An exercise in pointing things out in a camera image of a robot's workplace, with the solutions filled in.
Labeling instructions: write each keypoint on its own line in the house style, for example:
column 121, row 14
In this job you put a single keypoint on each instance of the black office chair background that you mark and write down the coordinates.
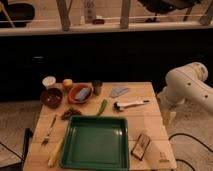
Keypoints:
column 166, row 6

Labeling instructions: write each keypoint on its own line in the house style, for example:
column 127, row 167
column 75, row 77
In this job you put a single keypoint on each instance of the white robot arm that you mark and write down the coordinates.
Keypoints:
column 185, row 83

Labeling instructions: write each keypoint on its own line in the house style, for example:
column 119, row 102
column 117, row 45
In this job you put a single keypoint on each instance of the green chili pepper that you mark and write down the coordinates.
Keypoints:
column 102, row 107

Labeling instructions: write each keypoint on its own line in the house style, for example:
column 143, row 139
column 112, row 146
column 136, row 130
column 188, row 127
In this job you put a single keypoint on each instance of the grey blue cloth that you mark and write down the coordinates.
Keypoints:
column 118, row 91

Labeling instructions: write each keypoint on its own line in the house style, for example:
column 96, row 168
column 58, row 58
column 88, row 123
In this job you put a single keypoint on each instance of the blue sponge in bowl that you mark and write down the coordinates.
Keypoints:
column 82, row 94

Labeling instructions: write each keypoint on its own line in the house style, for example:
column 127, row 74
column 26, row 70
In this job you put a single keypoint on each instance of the metal fork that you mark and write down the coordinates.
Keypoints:
column 47, row 136

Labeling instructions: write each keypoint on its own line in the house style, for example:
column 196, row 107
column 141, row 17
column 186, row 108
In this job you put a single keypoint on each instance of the brown patterned box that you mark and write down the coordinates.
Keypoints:
column 140, row 146

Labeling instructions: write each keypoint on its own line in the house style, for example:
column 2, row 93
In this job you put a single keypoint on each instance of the orange bowl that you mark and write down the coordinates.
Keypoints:
column 76, row 88

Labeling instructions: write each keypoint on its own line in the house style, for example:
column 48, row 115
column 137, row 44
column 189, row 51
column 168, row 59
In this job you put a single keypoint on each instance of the black chair background left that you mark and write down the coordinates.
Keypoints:
column 20, row 13

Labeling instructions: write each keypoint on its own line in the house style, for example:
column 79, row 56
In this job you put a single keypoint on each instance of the green square tray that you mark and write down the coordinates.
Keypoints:
column 96, row 143

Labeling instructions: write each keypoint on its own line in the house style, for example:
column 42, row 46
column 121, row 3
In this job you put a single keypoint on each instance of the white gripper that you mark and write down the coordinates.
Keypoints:
column 167, row 106

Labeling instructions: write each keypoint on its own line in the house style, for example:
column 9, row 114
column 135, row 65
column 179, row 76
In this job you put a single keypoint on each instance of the dark metal cup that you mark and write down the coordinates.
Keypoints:
column 97, row 87

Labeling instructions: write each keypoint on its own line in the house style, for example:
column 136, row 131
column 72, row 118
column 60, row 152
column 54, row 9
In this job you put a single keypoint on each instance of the orange fruit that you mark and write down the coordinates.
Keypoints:
column 67, row 83

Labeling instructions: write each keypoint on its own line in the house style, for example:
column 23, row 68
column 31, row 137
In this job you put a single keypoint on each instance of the white handled dish brush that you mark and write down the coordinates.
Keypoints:
column 120, row 106

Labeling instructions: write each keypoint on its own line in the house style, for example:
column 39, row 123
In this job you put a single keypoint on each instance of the brown dried food pile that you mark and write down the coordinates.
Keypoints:
column 70, row 112

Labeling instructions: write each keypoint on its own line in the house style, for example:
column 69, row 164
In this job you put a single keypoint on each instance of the dark brown bowl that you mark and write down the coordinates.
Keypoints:
column 51, row 97

